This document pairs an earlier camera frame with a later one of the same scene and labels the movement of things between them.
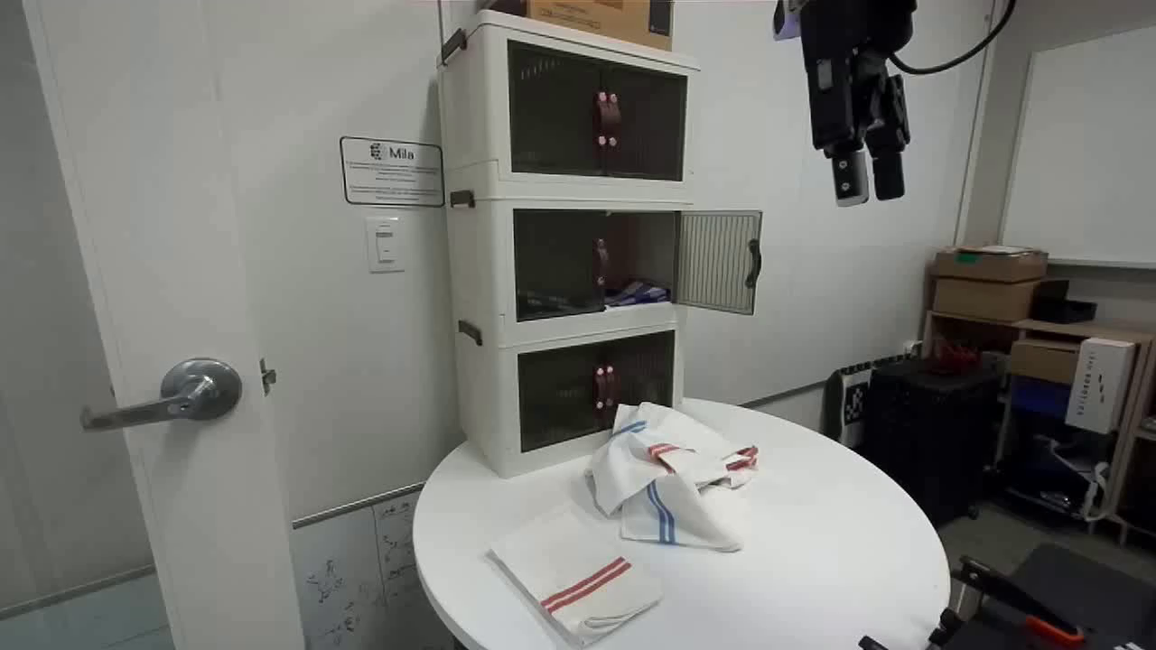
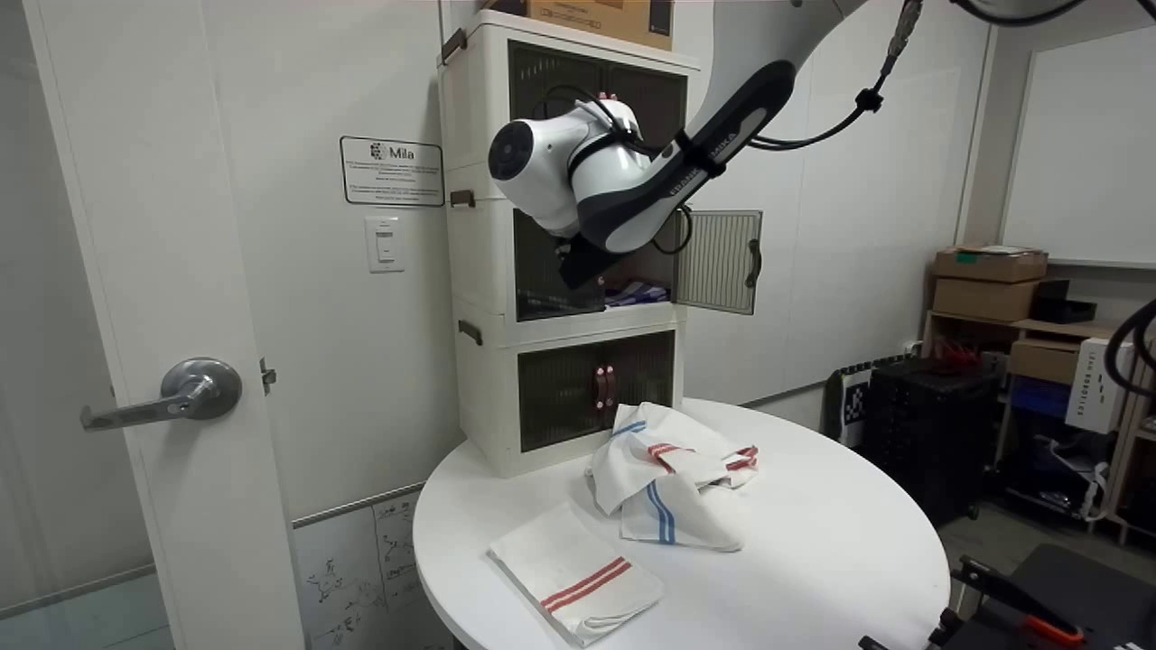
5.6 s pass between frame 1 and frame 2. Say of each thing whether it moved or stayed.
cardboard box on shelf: stayed
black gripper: moved
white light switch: stayed
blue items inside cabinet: stayed
